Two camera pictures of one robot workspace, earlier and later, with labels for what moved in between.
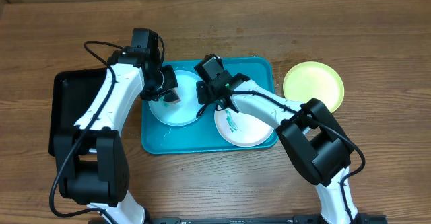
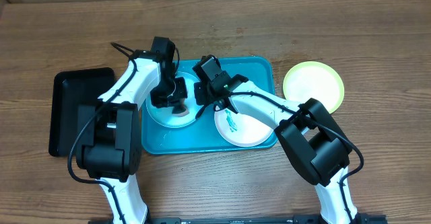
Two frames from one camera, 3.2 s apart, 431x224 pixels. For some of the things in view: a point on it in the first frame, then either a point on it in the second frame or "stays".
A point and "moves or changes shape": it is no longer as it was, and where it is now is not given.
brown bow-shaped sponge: x=172 y=97 moves or changes shape
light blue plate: x=184 y=112 stays
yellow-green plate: x=305 y=81 stays
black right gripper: x=207 y=91 stays
